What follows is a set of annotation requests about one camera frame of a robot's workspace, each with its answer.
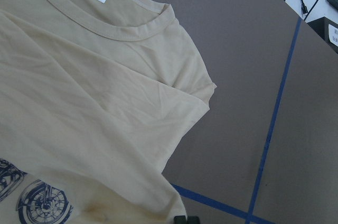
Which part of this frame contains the black box with label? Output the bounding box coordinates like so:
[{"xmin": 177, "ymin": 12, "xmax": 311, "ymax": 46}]
[{"xmin": 308, "ymin": 17, "xmax": 338, "ymax": 53}]

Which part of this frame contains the cream long-sleeve graphic shirt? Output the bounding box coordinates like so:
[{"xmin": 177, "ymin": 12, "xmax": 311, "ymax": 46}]
[{"xmin": 1, "ymin": 0, "xmax": 215, "ymax": 223}]

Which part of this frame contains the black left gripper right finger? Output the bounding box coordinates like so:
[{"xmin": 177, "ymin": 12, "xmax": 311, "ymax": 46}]
[{"xmin": 186, "ymin": 216, "xmax": 199, "ymax": 224}]

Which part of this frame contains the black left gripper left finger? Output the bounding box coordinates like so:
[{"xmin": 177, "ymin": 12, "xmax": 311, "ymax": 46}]
[{"xmin": 174, "ymin": 216, "xmax": 186, "ymax": 224}]

